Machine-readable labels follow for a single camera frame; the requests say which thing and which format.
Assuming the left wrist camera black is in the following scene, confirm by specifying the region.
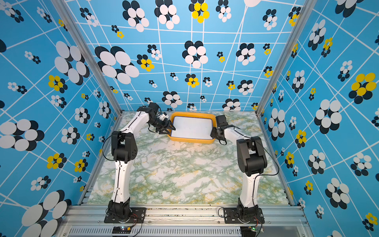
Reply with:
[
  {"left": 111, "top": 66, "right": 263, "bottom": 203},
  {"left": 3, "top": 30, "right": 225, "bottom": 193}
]
[{"left": 148, "top": 102, "right": 166, "bottom": 120}]

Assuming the right green circuit board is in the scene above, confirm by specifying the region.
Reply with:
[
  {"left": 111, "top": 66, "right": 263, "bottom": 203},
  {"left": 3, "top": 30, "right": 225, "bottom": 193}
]
[{"left": 240, "top": 227, "right": 257, "bottom": 237}]

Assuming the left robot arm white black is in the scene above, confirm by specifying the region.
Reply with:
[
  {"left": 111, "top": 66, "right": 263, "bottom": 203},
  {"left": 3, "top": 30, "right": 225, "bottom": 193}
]
[{"left": 106, "top": 102, "right": 176, "bottom": 222}]

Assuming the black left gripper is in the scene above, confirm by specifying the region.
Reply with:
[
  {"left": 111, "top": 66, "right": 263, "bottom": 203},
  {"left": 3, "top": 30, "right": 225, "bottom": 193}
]
[{"left": 148, "top": 118, "right": 176, "bottom": 134}]

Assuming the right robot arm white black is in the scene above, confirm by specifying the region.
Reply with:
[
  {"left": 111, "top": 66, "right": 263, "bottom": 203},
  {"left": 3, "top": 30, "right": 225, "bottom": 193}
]
[{"left": 211, "top": 125, "right": 267, "bottom": 224}]

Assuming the left green circuit board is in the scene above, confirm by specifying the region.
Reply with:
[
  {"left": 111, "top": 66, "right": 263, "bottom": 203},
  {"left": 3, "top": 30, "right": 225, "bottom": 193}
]
[{"left": 112, "top": 226, "right": 133, "bottom": 236}]

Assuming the green circuit board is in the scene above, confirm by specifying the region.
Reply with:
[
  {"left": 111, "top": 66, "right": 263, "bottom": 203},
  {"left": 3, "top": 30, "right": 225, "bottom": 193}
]
[
  {"left": 112, "top": 226, "right": 133, "bottom": 236},
  {"left": 240, "top": 227, "right": 257, "bottom": 237}
]

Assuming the blue-framed whiteboard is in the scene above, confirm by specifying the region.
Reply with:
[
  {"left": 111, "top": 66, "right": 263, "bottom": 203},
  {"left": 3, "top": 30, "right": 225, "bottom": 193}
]
[{"left": 171, "top": 116, "right": 214, "bottom": 140}]

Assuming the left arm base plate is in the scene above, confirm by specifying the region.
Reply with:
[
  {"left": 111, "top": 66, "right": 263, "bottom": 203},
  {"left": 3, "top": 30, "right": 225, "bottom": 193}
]
[{"left": 104, "top": 206, "right": 147, "bottom": 224}]

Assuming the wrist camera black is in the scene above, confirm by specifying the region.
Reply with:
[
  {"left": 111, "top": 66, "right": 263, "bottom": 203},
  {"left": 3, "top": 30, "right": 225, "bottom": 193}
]
[
  {"left": 148, "top": 102, "right": 166, "bottom": 120},
  {"left": 216, "top": 115, "right": 229, "bottom": 128}
]

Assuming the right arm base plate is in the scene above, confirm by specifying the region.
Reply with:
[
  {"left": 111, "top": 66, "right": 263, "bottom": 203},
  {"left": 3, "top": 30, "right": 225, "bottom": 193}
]
[{"left": 223, "top": 206, "right": 265, "bottom": 225}]

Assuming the yellow plastic storage box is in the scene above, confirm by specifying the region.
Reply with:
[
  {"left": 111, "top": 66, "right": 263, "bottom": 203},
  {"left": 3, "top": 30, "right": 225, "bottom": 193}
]
[{"left": 168, "top": 112, "right": 216, "bottom": 144}]

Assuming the aluminium front rail frame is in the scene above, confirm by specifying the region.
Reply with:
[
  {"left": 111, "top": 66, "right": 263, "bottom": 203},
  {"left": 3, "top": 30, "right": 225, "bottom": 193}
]
[{"left": 56, "top": 204, "right": 314, "bottom": 237}]

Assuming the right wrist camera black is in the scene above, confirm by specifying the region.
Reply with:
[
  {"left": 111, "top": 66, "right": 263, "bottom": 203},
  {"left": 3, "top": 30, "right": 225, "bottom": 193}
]
[{"left": 216, "top": 115, "right": 229, "bottom": 128}]

